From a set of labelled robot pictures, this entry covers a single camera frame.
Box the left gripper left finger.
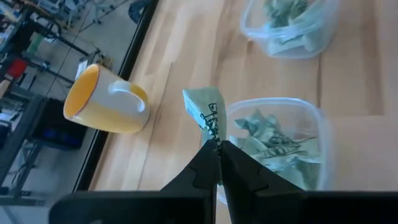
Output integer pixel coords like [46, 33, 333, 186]
[160, 139, 221, 224]

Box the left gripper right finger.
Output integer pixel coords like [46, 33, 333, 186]
[221, 140, 305, 224]

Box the clear plastic bin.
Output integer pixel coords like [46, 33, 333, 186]
[217, 97, 335, 205]
[239, 0, 340, 60]

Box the white mug orange inside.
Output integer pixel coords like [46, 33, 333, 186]
[63, 63, 151, 134]

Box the dark screen with blue glow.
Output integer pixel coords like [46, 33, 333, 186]
[30, 98, 88, 151]

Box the red box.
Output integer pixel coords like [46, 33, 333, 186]
[6, 58, 29, 79]

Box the black metal table frame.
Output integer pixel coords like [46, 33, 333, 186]
[73, 0, 161, 192]

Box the black metal desk frame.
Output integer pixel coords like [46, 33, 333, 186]
[0, 93, 44, 200]

